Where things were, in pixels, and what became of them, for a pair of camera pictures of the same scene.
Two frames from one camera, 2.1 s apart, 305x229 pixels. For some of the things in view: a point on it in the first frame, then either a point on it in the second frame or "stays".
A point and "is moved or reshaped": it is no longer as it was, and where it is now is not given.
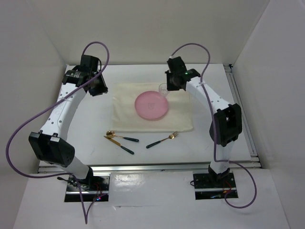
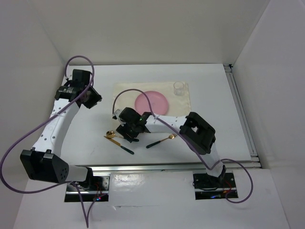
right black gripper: x=169 y=87 → x=122 y=130
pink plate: x=150 y=105 stays
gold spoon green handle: x=111 y=134 stays
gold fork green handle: x=171 y=136 stays
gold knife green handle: x=126 y=149 stays
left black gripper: x=102 y=88 → x=96 y=98
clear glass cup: x=162 y=88 is moved or reshaped
